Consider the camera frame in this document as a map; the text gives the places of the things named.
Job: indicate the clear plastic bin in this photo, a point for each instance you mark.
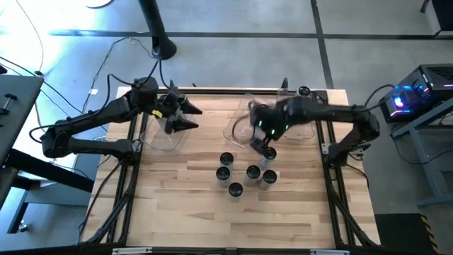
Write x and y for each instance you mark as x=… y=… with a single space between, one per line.
x=240 y=106
x=301 y=134
x=166 y=145

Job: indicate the white paper tag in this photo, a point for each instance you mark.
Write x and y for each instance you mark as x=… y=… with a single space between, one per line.
x=93 y=91

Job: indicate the silver metal bracket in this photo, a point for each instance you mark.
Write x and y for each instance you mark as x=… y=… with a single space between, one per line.
x=132 y=251
x=330 y=252

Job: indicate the black screw clamp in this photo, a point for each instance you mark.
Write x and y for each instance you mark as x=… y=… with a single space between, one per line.
x=10 y=96

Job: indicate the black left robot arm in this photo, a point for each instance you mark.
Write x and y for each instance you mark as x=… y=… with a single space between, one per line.
x=95 y=111

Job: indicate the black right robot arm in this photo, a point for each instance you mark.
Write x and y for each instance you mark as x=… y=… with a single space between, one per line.
x=336 y=111

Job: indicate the yellow tag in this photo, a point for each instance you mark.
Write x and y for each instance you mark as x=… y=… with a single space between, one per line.
x=156 y=113

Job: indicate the yellow-band Celsius can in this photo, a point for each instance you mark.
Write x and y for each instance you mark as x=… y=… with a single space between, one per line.
x=269 y=176

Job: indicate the white cardboard box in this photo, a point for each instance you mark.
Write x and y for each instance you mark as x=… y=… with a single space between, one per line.
x=67 y=161

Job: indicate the black desktop computer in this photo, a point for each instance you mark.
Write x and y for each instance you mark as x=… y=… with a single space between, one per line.
x=435 y=81

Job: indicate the white Celsius can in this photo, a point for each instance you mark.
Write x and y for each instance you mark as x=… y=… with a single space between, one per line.
x=226 y=158

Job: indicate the black hazard-striped box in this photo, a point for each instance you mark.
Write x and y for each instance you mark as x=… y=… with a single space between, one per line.
x=400 y=233

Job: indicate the caster wheel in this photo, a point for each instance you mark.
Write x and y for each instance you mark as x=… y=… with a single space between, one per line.
x=22 y=226

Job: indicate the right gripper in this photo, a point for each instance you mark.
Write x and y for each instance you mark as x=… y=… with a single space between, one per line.
x=259 y=144

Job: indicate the grey metal bench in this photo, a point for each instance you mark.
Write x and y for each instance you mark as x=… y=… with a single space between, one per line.
x=429 y=177

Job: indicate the grey side desk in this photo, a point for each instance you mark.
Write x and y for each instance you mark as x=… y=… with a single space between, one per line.
x=21 y=106

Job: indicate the black clamp hook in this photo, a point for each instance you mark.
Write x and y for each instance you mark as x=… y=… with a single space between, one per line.
x=172 y=83
x=285 y=84

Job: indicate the black desk leg frame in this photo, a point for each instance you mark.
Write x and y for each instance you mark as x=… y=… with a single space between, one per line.
x=53 y=172

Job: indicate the black cabinet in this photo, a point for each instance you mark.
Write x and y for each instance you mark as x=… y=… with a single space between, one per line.
x=446 y=14

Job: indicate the blue-band Celsius can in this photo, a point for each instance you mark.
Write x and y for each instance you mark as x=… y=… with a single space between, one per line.
x=223 y=172
x=270 y=154
x=253 y=171

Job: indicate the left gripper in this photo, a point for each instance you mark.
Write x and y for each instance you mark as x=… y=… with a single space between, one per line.
x=171 y=104

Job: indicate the black stand pole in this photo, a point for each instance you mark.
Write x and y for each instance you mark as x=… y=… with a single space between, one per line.
x=161 y=42

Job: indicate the red-band Celsius can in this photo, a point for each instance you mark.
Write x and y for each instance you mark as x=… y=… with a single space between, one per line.
x=235 y=188
x=303 y=91

